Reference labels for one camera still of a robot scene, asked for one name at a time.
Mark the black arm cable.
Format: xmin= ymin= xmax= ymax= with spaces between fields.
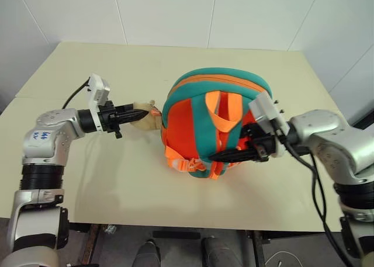
xmin=61 ymin=77 xmax=92 ymax=109
xmin=279 ymin=132 xmax=365 ymax=267

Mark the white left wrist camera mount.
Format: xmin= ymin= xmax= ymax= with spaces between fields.
xmin=86 ymin=72 xmax=112 ymax=133

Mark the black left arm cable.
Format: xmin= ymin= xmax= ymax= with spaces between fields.
xmin=61 ymin=77 xmax=92 ymax=109

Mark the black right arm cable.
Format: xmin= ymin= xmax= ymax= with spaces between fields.
xmin=279 ymin=132 xmax=365 ymax=267

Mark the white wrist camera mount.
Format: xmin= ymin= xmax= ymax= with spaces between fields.
xmin=248 ymin=92 xmax=290 ymax=158
xmin=86 ymin=72 xmax=112 ymax=133

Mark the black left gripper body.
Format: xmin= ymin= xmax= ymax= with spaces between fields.
xmin=98 ymin=100 xmax=123 ymax=140

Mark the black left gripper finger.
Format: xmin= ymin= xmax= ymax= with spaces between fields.
xmin=115 ymin=102 xmax=147 ymax=115
xmin=116 ymin=112 xmax=149 ymax=123

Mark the black table frame rail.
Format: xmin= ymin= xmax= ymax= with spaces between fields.
xmin=245 ymin=230 xmax=342 ymax=245

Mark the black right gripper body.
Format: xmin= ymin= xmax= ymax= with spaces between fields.
xmin=238 ymin=123 xmax=278 ymax=163

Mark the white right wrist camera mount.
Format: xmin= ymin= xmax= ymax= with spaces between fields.
xmin=248 ymin=92 xmax=290 ymax=158

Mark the dark grey rounded shape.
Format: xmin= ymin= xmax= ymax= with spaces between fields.
xmin=136 ymin=239 xmax=161 ymax=267

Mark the thin white floor cable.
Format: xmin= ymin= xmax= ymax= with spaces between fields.
xmin=262 ymin=250 xmax=305 ymax=267

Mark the black bar under table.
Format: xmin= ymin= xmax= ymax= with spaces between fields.
xmin=153 ymin=230 xmax=202 ymax=241

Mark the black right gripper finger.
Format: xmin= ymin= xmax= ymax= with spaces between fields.
xmin=214 ymin=154 xmax=261 ymax=164
xmin=209 ymin=148 xmax=258 ymax=159

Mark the orange and teal backpack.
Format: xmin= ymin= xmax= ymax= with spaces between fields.
xmin=133 ymin=67 xmax=274 ymax=181

